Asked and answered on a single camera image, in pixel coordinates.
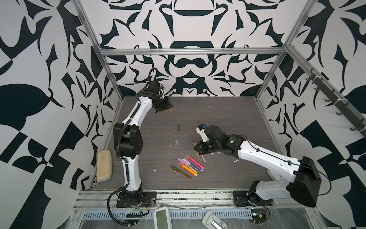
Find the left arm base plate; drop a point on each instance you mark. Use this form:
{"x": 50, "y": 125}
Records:
{"x": 145, "y": 199}

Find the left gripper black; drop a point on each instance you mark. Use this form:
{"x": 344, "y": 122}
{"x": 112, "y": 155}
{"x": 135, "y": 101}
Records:
{"x": 168, "y": 105}

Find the white grey device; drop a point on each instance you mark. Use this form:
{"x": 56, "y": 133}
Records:
{"x": 211, "y": 221}

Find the small circuit board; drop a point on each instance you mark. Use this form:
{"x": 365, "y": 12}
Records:
{"x": 259, "y": 216}

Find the black coat hook rail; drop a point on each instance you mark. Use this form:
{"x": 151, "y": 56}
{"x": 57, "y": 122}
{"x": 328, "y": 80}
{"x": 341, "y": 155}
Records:
{"x": 345, "y": 107}

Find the purple highlighter marker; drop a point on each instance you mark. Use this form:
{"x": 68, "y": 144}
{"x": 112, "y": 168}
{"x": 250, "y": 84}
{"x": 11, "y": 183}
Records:
{"x": 193, "y": 163}

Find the cream pen purple cap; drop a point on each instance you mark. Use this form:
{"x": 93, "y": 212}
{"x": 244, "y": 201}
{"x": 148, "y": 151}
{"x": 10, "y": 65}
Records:
{"x": 187, "y": 164}

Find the beige sponge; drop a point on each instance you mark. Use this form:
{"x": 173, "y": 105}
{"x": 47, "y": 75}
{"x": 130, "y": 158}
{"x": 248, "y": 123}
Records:
{"x": 104, "y": 166}

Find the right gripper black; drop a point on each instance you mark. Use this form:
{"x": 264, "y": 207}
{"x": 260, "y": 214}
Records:
{"x": 201, "y": 149}

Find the white tablet device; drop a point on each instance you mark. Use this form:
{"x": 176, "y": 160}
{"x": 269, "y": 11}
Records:
{"x": 162, "y": 219}

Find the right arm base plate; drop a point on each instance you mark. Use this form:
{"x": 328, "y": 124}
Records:
{"x": 249, "y": 199}

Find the pink highlighter marker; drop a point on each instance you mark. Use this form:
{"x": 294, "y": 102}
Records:
{"x": 194, "y": 161}

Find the orange highlighter marker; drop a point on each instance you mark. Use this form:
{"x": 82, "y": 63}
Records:
{"x": 188, "y": 169}

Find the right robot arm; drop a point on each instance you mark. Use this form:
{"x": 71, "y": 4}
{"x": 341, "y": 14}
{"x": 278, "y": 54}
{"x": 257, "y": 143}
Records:
{"x": 296, "y": 179}

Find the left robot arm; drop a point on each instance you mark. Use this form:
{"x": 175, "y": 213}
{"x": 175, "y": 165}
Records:
{"x": 127, "y": 135}

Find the green pen pink cap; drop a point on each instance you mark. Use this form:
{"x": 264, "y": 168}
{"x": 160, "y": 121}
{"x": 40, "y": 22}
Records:
{"x": 198, "y": 170}

